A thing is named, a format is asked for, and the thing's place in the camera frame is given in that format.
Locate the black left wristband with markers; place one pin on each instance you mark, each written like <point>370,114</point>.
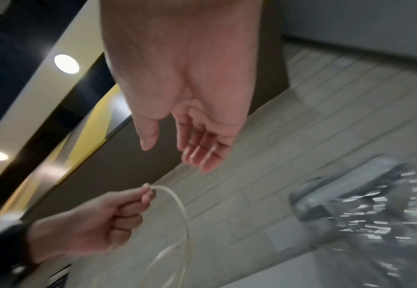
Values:
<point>2,247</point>

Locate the person's right hand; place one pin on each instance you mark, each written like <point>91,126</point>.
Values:
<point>187,70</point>

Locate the clear plastic zip bag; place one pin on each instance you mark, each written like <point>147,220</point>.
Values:
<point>372,219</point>

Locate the person's left hand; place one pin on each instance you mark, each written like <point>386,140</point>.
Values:
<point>87,222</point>

